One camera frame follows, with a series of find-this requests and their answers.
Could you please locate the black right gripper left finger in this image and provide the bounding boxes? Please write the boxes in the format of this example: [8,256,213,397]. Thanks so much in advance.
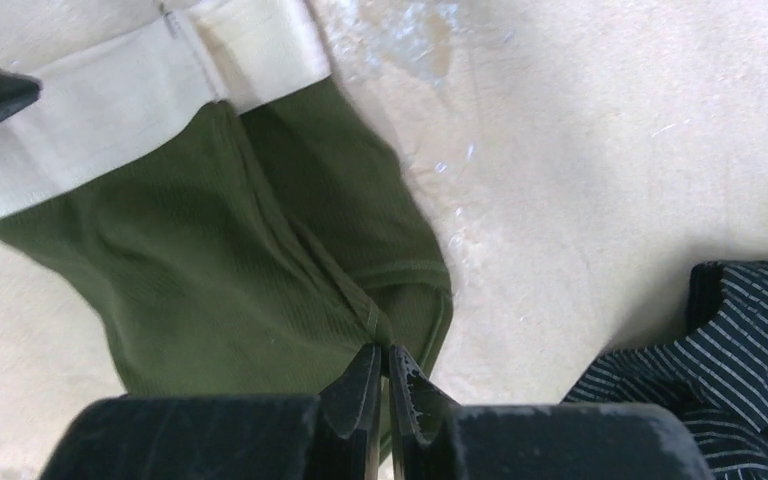
[317,344,382,479]

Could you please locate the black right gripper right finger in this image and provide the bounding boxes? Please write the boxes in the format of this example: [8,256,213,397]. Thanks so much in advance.
[387,345,460,480]

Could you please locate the olive green underwear cream waistband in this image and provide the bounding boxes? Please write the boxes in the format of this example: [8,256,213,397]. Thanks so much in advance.
[0,0,455,458]

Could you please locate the black striped underwear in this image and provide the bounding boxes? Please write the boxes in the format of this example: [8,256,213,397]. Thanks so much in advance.
[566,261,768,479]

